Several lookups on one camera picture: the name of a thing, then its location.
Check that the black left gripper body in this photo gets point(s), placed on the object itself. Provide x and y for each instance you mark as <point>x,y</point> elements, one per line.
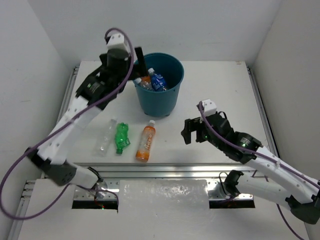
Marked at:
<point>136,69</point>

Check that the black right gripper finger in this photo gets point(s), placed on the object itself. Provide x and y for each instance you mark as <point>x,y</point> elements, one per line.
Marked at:
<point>201,132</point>
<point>190,125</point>

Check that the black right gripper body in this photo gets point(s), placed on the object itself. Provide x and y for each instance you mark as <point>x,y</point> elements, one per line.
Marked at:
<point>215,142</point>

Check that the orange bottle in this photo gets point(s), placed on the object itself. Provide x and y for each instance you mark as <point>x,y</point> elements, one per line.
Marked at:
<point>146,79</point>
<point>145,143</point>

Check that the clear bottle white cap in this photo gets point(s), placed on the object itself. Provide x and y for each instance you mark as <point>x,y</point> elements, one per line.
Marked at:
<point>143,84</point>

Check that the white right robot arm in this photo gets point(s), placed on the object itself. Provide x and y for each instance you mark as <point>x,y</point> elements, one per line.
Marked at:
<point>289,188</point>

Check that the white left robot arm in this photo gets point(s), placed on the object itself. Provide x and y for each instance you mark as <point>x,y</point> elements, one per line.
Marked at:
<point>98,89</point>

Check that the teal plastic bin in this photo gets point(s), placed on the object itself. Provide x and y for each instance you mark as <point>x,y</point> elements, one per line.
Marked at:
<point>161,104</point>

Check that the crushed green plastic bottle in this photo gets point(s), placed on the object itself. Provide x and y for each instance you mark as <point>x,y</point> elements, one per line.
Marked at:
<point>121,137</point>

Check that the clear bottle far left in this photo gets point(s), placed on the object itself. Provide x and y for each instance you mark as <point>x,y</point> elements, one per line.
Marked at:
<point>105,138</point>

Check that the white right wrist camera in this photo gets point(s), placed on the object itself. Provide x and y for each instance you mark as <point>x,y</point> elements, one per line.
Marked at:
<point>209,107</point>

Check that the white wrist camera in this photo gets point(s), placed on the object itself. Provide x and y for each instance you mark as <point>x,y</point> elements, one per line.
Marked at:
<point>209,107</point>
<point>116,41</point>

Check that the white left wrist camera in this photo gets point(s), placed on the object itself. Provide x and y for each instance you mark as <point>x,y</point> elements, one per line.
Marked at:
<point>116,41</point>

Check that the aluminium table frame rails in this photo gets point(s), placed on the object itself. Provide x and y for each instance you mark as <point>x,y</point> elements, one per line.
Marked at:
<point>168,197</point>

